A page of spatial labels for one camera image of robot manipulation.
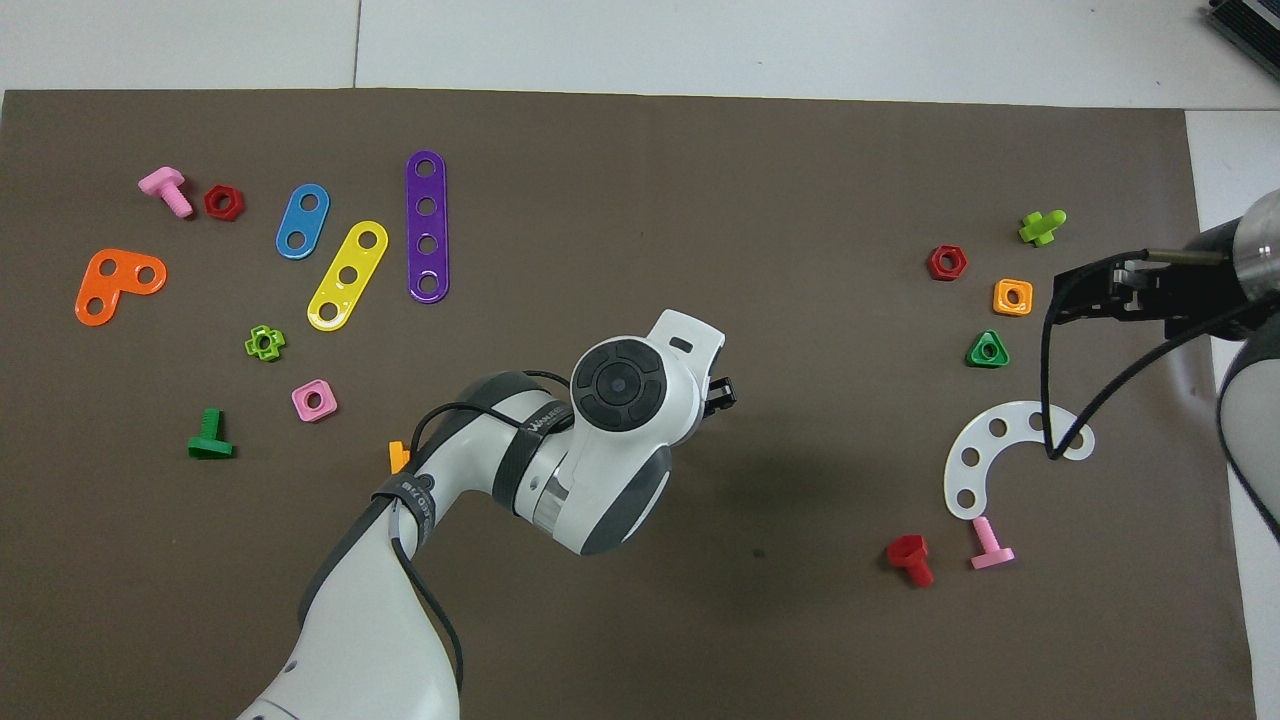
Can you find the dark green plastic screw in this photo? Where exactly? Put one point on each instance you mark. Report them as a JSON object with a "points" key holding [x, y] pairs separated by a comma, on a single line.
{"points": [[210, 440]]}

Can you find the black ribbed device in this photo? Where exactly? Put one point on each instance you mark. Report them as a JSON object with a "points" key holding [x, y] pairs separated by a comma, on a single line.
{"points": [[1250, 22]]}

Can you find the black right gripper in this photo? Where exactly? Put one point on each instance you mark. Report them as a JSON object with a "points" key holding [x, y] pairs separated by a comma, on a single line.
{"points": [[1190, 285]]}

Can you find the pink square plastic nut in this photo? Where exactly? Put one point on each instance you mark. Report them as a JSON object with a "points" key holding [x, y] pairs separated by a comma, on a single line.
{"points": [[300, 405]]}

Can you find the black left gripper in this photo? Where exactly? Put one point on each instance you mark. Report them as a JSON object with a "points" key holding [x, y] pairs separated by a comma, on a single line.
{"points": [[720, 395]]}

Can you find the yellow three-hole plastic plate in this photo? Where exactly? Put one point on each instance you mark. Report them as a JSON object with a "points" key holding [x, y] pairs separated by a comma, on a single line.
{"points": [[335, 295]]}

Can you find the lime green cross nut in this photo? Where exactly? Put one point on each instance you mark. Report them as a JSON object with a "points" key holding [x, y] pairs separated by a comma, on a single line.
{"points": [[252, 345]]}

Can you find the white curved plastic plate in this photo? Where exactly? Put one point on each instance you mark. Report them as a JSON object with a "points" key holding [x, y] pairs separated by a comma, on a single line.
{"points": [[1015, 412]]}

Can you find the orange heart-shaped plastic plate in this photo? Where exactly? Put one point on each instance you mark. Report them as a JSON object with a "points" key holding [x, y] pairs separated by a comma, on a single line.
{"points": [[120, 285]]}

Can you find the red hexagonal plastic screw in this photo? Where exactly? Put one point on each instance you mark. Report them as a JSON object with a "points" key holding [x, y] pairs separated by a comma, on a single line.
{"points": [[910, 555]]}

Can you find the lime green cross screw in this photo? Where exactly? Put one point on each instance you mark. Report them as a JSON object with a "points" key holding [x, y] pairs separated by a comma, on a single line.
{"points": [[1040, 228]]}

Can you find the orange square plastic nut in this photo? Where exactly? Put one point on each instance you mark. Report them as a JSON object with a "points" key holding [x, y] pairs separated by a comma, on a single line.
{"points": [[1000, 300]]}

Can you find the purple four-hole plastic plate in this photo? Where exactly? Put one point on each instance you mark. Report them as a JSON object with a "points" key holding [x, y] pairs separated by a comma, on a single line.
{"points": [[427, 225]]}

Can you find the green triangular plastic nut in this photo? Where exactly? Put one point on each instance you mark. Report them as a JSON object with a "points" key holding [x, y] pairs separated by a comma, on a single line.
{"points": [[975, 355]]}

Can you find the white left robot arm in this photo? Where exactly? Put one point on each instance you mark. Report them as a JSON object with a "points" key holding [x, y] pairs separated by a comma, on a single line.
{"points": [[480, 500]]}

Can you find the brown table mat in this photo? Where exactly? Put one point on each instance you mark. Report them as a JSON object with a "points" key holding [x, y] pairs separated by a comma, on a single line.
{"points": [[640, 200]]}

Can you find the pink plastic screw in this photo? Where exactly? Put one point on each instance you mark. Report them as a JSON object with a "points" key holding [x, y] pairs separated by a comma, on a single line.
{"points": [[988, 545], [168, 188]]}

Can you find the red hexagonal plastic nut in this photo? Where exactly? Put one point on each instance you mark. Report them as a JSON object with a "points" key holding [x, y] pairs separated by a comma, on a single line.
{"points": [[934, 265], [224, 203]]}

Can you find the blue two-hole plastic plate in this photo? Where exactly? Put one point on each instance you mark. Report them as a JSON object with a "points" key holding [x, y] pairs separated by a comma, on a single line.
{"points": [[292, 238]]}

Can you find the orange plastic screw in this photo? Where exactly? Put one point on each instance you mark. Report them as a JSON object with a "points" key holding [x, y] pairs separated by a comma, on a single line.
{"points": [[398, 456]]}

